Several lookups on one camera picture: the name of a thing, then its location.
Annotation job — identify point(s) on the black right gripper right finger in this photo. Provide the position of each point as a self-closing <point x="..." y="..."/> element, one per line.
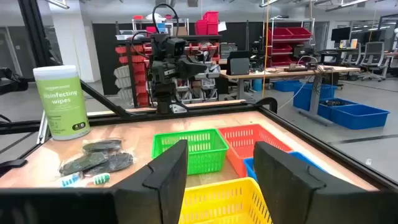
<point x="286" y="193"/>

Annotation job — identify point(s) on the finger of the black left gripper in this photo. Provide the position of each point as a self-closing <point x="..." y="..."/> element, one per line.
<point x="192" y="68"/>

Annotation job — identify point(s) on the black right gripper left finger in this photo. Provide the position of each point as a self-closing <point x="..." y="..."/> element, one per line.
<point x="161" y="193"/>

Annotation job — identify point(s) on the black round pad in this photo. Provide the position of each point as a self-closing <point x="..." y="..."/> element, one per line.
<point x="84" y="163"/>
<point x="102" y="145"/>
<point x="116" y="162"/>

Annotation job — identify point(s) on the green-bristled toothbrush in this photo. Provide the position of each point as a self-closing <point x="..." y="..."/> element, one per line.
<point x="102" y="178"/>

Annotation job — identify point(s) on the blue toothbrush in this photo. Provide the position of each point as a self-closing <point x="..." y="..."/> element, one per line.
<point x="70" y="180"/>

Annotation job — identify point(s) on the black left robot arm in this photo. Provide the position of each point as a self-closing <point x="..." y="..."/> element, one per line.
<point x="163" y="102"/>

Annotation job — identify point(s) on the black background robot arm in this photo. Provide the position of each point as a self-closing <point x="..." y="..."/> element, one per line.
<point x="12" y="82"/>

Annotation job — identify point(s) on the stacked red storage bins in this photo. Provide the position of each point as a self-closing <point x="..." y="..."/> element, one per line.
<point x="206" y="26"/>

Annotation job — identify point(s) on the blue plastic basket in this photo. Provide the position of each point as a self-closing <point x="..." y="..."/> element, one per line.
<point x="249" y="168"/>

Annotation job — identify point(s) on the black box on desk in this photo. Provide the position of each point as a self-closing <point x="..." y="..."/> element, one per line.
<point x="239" y="65"/>

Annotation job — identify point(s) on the green plastic basket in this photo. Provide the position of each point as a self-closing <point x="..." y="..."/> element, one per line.
<point x="199" y="149"/>

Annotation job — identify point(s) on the yellow plastic basket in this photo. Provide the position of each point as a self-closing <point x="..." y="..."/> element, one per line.
<point x="220" y="202"/>

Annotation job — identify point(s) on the orange plastic basket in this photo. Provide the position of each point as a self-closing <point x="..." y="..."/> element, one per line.
<point x="245" y="137"/>

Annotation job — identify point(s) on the wooden desk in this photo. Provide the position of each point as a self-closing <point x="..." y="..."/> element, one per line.
<point x="264" y="74"/>

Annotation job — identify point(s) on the blue plastic tub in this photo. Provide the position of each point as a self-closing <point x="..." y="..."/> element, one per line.
<point x="325" y="110"/>
<point x="357" y="118"/>
<point x="286" y="86"/>
<point x="303" y="96"/>

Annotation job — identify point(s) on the green disinfecting wipes canister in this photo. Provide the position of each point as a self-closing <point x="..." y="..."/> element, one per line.
<point x="62" y="102"/>

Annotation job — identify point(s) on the black computer monitor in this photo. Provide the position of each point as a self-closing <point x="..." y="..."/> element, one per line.
<point x="341" y="34"/>

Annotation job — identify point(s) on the grey office chair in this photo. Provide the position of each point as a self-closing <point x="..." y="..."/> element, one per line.
<point x="374" y="53"/>

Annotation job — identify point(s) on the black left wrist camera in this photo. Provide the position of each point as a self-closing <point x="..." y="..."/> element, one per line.
<point x="175" y="46"/>

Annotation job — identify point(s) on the black metal table frame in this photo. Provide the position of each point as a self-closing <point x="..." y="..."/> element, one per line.
<point x="202" y="112"/>

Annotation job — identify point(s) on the black table edge bracket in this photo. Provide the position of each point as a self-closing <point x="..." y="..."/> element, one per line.
<point x="12" y="164"/>

